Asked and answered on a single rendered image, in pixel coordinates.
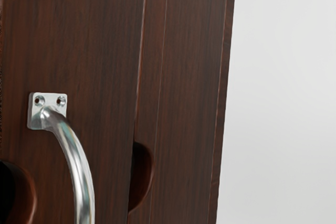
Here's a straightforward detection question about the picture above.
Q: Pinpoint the dark wooden cabinet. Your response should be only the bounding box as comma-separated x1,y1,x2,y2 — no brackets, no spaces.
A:
0,0,237,224

